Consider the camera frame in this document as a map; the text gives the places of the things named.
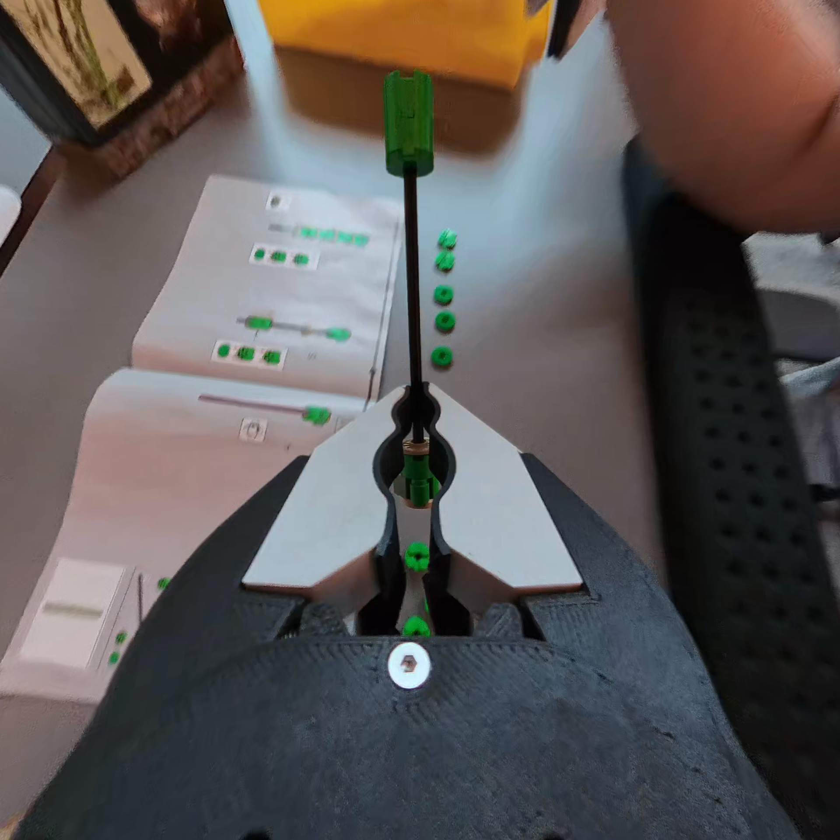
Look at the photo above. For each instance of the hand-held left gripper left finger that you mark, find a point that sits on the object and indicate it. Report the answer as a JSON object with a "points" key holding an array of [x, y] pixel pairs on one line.
{"points": [[315, 525]]}

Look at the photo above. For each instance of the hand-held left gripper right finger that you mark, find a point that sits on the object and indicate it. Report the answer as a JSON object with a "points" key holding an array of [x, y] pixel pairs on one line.
{"points": [[505, 525]]}

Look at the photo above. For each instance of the short green round brick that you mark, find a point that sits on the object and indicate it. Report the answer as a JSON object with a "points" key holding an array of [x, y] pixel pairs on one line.
{"points": [[417, 474]]}

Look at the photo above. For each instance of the black axle rod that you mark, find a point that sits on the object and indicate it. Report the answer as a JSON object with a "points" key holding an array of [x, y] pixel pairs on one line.
{"points": [[413, 295]]}

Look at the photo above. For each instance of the person's right forearm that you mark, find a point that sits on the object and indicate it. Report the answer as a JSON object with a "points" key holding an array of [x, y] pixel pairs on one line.
{"points": [[722, 98]]}

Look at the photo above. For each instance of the grey desk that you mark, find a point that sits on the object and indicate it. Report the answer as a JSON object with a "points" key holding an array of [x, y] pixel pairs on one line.
{"points": [[538, 394]]}

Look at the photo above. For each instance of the black perforated mat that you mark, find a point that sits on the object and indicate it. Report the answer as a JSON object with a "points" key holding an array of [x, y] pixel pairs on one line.
{"points": [[722, 459]]}

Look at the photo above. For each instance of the open instruction booklet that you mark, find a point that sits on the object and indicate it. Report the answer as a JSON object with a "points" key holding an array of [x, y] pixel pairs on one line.
{"points": [[262, 295]]}

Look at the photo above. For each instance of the row of small green bricks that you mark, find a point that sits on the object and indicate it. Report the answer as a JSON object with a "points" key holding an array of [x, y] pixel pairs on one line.
{"points": [[443, 295]]}

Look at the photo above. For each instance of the yellow storage bin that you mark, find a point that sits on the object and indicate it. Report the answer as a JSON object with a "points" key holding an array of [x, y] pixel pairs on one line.
{"points": [[407, 39]]}

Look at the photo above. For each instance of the black plant picture box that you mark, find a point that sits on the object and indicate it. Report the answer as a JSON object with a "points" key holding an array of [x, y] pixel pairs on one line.
{"points": [[98, 65]]}

